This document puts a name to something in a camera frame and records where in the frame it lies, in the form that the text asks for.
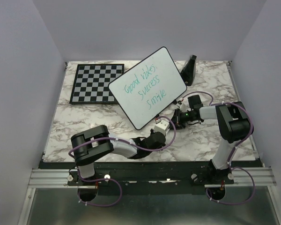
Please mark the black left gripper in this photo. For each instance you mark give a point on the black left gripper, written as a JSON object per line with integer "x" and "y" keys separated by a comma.
{"x": 152, "y": 133}

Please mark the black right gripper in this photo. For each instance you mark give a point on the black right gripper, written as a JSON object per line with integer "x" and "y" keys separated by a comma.
{"x": 176, "y": 119}

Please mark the white whiteboard black frame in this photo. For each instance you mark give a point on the white whiteboard black frame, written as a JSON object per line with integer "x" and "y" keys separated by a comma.
{"x": 148, "y": 88}

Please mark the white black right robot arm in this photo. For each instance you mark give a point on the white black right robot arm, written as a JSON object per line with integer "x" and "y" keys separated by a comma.
{"x": 234, "y": 123}

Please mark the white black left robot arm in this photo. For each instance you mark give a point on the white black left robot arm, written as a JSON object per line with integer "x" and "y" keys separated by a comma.
{"x": 97, "y": 142}

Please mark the black wedge eraser block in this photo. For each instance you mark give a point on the black wedge eraser block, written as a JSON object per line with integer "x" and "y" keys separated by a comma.
{"x": 188, "y": 71}

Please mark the black white chessboard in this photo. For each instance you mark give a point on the black white chessboard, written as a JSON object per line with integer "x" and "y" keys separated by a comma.
{"x": 91, "y": 83}

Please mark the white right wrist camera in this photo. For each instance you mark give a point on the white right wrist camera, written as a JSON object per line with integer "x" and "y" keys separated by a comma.
{"x": 182, "y": 106}

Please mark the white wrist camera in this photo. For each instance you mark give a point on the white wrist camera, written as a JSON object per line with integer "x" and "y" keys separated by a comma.
{"x": 161, "y": 126}
{"x": 182, "y": 106}

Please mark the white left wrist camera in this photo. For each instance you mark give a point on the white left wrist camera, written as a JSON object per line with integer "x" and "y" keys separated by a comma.
{"x": 161, "y": 126}

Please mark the black wire whiteboard stand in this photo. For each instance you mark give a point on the black wire whiteboard stand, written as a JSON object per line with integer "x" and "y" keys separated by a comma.
{"x": 174, "y": 102}

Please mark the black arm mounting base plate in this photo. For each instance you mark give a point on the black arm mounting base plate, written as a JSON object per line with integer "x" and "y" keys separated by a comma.
{"x": 151, "y": 178}

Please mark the aluminium rail frame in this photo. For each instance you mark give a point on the aluminium rail frame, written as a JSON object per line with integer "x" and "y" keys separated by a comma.
{"x": 55, "y": 203}

